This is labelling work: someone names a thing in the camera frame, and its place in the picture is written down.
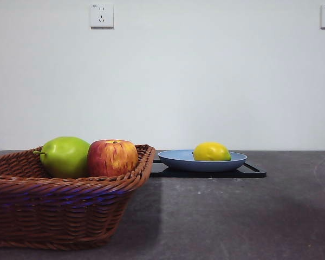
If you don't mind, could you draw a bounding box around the brown wicker basket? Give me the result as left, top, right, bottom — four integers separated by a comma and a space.
0, 144, 157, 250

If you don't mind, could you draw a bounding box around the red apple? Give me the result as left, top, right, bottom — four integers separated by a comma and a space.
87, 139, 139, 178

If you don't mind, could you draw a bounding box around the green apple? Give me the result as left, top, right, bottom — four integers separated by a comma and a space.
32, 135, 92, 179

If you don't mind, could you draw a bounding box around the black flat tray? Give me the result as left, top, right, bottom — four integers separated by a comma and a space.
148, 158, 268, 179

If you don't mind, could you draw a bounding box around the blue round plate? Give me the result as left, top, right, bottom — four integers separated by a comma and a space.
157, 149, 248, 173

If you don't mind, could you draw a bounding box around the yellow lemon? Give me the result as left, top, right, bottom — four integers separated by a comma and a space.
192, 141, 232, 162

